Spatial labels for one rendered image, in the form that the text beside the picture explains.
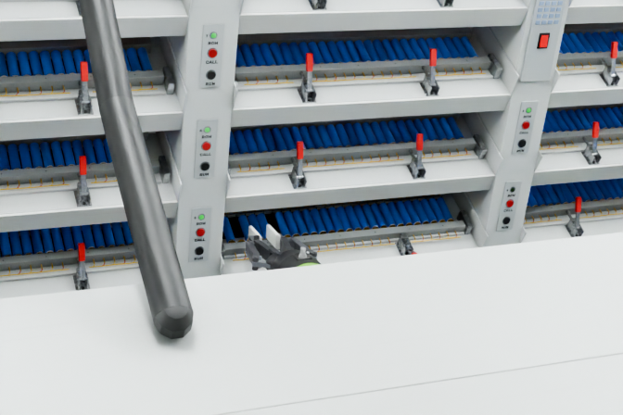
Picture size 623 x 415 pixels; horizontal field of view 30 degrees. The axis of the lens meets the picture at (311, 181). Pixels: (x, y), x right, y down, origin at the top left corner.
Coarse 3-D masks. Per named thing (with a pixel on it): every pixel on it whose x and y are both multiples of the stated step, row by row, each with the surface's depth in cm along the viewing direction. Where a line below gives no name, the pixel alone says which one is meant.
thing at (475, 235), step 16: (464, 192) 262; (304, 208) 255; (320, 208) 256; (464, 208) 263; (480, 224) 257; (224, 240) 244; (416, 240) 256; (432, 240) 257; (448, 240) 258; (464, 240) 259; (480, 240) 257; (320, 256) 247; (336, 256) 248; (352, 256) 249; (368, 256) 250; (384, 256) 251; (224, 272) 238; (240, 272) 239
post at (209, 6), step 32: (192, 0) 206; (224, 0) 208; (192, 32) 209; (224, 32) 211; (192, 64) 212; (224, 64) 214; (192, 96) 215; (224, 96) 217; (192, 128) 218; (224, 128) 221; (192, 160) 221; (224, 160) 224; (192, 192) 225; (224, 192) 227
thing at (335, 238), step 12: (384, 228) 253; (396, 228) 254; (408, 228) 254; (420, 228) 255; (432, 228) 256; (444, 228) 257; (456, 228) 258; (264, 240) 243; (300, 240) 245; (312, 240) 246; (324, 240) 247; (336, 240) 248; (348, 240) 249; (360, 240) 251; (372, 240) 252; (228, 252) 240; (240, 252) 241
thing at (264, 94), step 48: (240, 48) 231; (288, 48) 233; (336, 48) 236; (384, 48) 241; (432, 48) 233; (480, 48) 250; (240, 96) 222; (288, 96) 225; (336, 96) 228; (384, 96) 232; (432, 96) 235; (480, 96) 238
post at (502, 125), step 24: (528, 24) 234; (504, 48) 242; (552, 72) 242; (528, 96) 243; (504, 120) 244; (504, 144) 246; (504, 168) 249; (528, 168) 252; (480, 192) 256; (528, 192) 255; (480, 216) 257; (504, 240) 259
